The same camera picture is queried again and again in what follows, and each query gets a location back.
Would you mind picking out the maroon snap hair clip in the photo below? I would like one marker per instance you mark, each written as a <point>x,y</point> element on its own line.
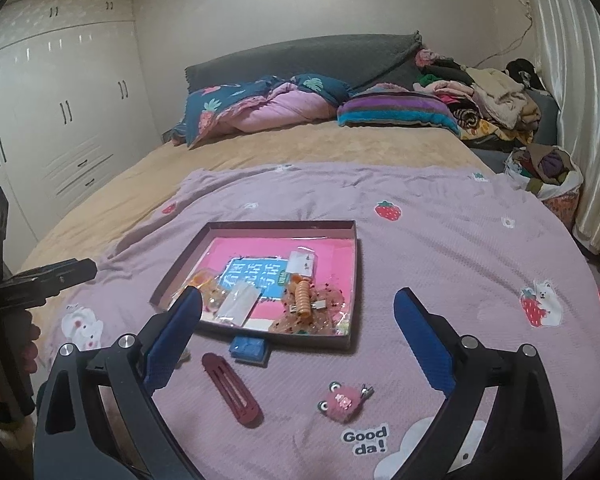
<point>232,390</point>

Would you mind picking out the earring card packet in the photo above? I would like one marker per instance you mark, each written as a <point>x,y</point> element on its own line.
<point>302,261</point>

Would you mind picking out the pink book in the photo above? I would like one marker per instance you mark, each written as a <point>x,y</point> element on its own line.
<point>275,250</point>

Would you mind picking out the person's left hand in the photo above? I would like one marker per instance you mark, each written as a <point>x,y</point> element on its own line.
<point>30,347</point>

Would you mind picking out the blue floral pink quilt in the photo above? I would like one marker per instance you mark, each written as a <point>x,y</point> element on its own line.
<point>260,110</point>

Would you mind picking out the tan bed sheet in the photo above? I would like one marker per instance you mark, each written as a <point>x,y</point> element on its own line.
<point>230,150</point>

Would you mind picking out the striped plush pillow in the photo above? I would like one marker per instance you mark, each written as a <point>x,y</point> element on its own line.
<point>395,110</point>

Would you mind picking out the bag of yellow hair claws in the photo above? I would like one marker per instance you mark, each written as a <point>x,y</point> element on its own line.
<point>210,285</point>

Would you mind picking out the brown sheer bow hair clip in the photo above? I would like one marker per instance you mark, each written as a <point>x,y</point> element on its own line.
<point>327,312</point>

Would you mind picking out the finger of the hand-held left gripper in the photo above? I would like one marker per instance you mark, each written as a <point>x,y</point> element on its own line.
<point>60,274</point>

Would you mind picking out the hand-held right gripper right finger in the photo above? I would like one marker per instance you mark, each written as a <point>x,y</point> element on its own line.
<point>425,340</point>

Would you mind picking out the pink frog hair clip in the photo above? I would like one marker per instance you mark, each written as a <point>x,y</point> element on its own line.
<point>342,399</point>

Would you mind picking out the small blue box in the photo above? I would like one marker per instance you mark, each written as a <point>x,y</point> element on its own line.
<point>250,349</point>

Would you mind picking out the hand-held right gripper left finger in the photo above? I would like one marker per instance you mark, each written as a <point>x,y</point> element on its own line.
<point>172,340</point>

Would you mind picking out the bag of clothes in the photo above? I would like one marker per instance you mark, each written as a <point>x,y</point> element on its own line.
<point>545,175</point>

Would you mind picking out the white wardrobe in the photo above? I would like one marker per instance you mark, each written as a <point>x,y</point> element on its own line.
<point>55,110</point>

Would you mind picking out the cream curtain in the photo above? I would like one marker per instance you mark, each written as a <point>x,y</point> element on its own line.
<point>580,85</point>

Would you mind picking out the shallow brown cardboard box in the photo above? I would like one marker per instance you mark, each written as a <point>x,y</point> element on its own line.
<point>180,285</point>

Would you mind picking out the purple printed blanket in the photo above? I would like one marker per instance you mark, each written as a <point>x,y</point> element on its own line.
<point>430,260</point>

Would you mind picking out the grey headboard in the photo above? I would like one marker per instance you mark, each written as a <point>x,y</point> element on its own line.
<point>305,55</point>

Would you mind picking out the pile of clothes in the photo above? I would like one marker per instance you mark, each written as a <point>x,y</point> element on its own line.
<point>490,95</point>

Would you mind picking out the white pearly card packet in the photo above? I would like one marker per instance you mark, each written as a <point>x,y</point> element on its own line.
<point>237,305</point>

